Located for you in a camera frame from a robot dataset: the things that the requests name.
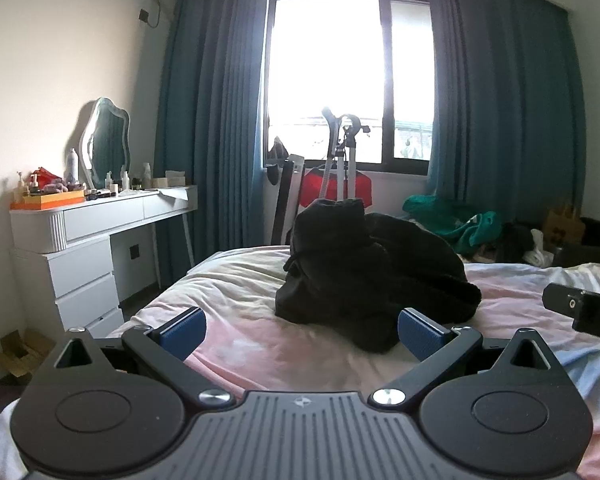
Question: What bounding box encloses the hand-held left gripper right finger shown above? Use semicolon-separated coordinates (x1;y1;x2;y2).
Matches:
372;307;562;407

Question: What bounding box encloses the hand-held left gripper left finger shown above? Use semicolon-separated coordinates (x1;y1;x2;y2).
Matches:
54;306;232;409

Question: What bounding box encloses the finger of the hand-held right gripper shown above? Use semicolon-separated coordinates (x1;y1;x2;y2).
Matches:
542;283;588;319

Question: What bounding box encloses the black fleece garment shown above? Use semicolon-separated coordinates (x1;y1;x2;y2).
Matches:
274;198;482;353

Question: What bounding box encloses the white cloth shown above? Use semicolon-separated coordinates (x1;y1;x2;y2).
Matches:
521;229;556;267

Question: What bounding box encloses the brown paper bag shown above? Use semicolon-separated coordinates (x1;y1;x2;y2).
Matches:
543;204;586;247

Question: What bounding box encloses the green garment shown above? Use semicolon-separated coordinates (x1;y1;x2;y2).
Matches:
402;194;502;257

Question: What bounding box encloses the white dressing table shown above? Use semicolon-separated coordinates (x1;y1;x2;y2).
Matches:
9;184;199;339

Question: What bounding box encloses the beige tissue box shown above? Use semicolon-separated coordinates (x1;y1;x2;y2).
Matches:
152;171;187;190

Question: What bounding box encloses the cardboard box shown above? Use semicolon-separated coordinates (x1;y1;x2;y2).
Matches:
0;328;57;379

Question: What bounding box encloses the black folding stand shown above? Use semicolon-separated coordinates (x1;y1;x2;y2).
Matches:
271;154;307;246

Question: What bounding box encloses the red cloth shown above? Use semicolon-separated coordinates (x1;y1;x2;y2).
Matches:
299;169;374;209

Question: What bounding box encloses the silver tripod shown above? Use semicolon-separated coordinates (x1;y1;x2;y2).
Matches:
320;107;372;205

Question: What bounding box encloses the orange tray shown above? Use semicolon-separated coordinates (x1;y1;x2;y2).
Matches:
10;190;86;211

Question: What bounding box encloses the dark hanging cloth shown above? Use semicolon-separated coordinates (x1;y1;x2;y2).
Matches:
265;135;291;184

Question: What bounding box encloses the wavy white framed mirror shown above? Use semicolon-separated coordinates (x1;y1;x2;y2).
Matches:
77;97;131;191

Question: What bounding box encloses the teal curtain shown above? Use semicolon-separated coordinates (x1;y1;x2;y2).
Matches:
154;0;271;281
426;0;582;227

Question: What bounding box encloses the dark framed window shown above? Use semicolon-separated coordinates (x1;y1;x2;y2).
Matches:
265;0;437;177

